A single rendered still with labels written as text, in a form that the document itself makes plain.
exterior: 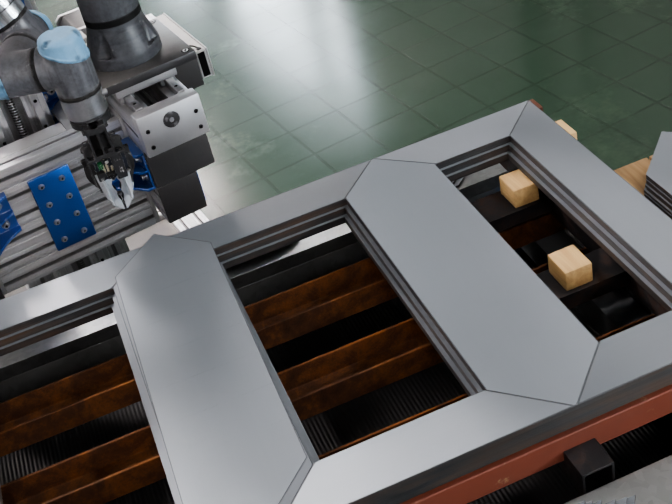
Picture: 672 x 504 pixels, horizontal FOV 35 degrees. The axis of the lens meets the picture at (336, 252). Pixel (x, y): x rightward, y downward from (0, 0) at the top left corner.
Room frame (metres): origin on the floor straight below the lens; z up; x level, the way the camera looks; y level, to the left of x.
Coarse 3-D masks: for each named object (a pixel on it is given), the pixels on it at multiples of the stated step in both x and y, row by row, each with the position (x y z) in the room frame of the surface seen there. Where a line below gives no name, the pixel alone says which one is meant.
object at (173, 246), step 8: (168, 240) 1.61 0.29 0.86; (176, 240) 1.60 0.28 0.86; (184, 240) 1.59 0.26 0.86; (192, 240) 1.59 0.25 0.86; (200, 240) 1.58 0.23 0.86; (144, 248) 1.60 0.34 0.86; (152, 248) 1.59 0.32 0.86; (160, 248) 1.59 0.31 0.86; (168, 248) 1.58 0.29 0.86; (176, 248) 1.58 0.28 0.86; (184, 248) 1.57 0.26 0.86; (192, 248) 1.56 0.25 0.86; (136, 256) 1.58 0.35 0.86; (144, 256) 1.58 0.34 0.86; (152, 256) 1.57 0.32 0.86; (160, 256) 1.56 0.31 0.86; (168, 256) 1.56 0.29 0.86; (128, 264) 1.56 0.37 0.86; (136, 264) 1.56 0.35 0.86; (144, 264) 1.55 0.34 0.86; (120, 272) 1.55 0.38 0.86; (128, 272) 1.54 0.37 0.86
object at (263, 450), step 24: (264, 432) 1.08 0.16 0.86; (288, 432) 1.06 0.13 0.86; (192, 456) 1.07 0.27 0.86; (216, 456) 1.05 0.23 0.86; (240, 456) 1.04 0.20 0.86; (264, 456) 1.03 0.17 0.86; (288, 456) 1.02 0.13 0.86; (192, 480) 1.02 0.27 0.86; (216, 480) 1.01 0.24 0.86; (240, 480) 1.00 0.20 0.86
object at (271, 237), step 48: (240, 240) 1.56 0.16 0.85; (288, 240) 1.56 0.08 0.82; (0, 336) 1.46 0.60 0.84; (48, 336) 1.47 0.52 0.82; (432, 336) 1.22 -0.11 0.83; (144, 384) 1.26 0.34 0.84; (480, 384) 1.07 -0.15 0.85; (624, 384) 1.00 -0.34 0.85; (528, 432) 0.97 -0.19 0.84; (432, 480) 0.94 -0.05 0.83
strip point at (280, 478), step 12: (276, 468) 1.00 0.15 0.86; (288, 468) 1.00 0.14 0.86; (252, 480) 0.99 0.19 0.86; (264, 480) 0.99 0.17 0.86; (276, 480) 0.98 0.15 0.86; (288, 480) 0.98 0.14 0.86; (216, 492) 0.99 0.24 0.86; (228, 492) 0.98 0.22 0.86; (240, 492) 0.98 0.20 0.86; (252, 492) 0.97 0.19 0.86; (264, 492) 0.97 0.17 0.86; (276, 492) 0.96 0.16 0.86
